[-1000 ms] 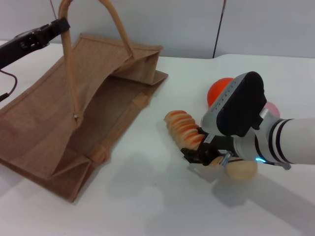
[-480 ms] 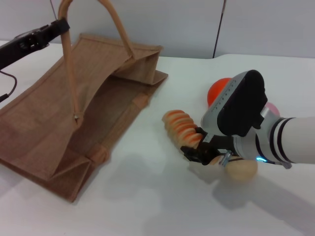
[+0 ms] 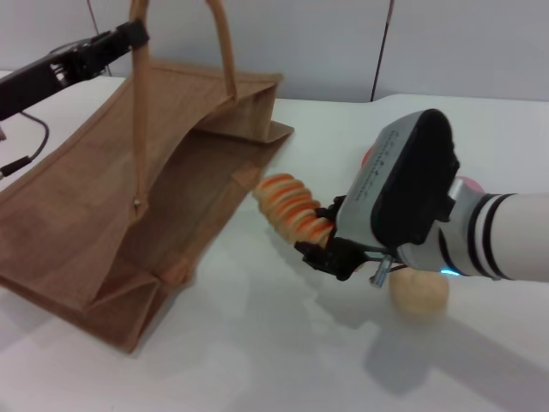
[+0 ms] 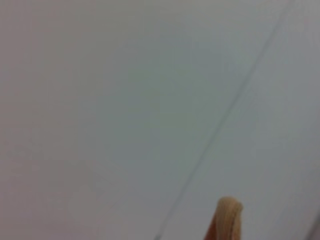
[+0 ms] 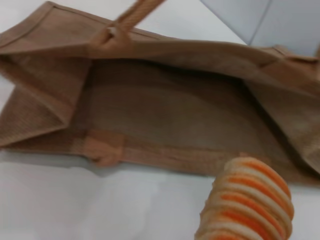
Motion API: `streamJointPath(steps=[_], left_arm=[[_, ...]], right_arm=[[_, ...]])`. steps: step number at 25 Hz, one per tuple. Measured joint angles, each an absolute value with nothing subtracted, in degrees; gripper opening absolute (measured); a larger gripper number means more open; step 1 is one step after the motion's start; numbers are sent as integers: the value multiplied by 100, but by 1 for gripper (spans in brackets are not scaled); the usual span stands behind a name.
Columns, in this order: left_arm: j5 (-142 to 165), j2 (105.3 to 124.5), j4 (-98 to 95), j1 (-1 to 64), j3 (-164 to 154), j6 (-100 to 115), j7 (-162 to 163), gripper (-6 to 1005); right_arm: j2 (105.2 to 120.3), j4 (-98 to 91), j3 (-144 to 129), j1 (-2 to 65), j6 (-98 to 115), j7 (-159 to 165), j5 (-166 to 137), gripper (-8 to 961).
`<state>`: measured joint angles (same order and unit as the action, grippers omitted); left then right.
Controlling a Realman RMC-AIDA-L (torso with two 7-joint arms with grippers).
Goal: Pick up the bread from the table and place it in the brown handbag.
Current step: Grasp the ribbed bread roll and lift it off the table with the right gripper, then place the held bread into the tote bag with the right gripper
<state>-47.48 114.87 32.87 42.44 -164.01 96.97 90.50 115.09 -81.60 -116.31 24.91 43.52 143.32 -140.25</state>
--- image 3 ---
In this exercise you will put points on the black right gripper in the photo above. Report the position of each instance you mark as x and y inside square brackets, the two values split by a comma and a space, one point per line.
[399, 184]

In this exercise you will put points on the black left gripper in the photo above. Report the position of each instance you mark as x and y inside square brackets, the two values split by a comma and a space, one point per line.
[38, 81]

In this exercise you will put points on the orange striped bread roll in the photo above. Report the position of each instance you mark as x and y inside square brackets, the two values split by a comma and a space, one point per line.
[287, 206]

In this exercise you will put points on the brown woven handbag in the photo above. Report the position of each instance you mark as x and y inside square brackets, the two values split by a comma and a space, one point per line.
[86, 193]

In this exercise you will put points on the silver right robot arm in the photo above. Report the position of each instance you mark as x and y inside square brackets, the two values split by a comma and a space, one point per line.
[514, 236]

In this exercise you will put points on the metal right wrist connector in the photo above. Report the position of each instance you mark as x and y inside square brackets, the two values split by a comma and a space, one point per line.
[381, 270]

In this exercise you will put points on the orange ball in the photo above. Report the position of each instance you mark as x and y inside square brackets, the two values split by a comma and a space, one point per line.
[368, 159]

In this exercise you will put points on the beige round bun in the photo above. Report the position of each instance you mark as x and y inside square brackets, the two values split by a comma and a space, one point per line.
[422, 294]

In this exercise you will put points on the pink round bun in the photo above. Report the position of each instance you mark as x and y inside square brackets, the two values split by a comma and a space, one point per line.
[472, 185]

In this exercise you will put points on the dark vertical wall strip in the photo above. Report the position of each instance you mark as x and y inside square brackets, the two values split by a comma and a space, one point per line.
[381, 51]

